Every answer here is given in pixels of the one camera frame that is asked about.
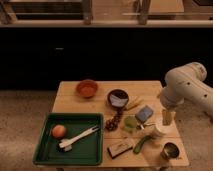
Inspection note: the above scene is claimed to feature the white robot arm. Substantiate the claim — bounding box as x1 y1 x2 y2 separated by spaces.
159 62 213 124

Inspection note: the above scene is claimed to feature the white cup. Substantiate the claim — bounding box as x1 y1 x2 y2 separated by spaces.
152 124 166 137

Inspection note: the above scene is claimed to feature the blue sponge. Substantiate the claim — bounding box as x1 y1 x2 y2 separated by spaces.
135 106 153 123

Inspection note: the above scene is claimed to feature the wooden table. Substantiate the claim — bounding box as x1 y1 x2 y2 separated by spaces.
32 80 190 171

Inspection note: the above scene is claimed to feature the yellow banana piece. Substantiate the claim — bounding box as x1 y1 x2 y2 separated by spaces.
125 97 143 111

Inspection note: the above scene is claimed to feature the metal tin can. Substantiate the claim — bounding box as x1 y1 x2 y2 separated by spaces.
161 142 180 160

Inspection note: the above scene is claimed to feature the green cucumber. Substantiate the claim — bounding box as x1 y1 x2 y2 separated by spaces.
133 135 152 154

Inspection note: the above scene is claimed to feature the dark bowl with cloth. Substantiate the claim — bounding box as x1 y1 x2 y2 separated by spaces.
107 89 129 108

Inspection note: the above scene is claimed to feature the brown chalkboard eraser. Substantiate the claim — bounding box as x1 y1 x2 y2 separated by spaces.
107 140 133 159

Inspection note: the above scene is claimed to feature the purple grapes bunch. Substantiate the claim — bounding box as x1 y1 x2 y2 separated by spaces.
105 113 122 131

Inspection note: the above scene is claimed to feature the orange bowl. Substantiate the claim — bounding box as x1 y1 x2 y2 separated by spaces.
76 79 98 98

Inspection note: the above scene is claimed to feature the green plastic tray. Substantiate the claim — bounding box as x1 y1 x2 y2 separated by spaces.
32 112 105 167

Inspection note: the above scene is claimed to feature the orange peach fruit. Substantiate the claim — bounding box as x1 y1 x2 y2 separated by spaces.
52 125 66 138

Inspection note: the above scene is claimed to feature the wooden shelf rail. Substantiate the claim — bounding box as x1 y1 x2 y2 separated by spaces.
0 0 213 28

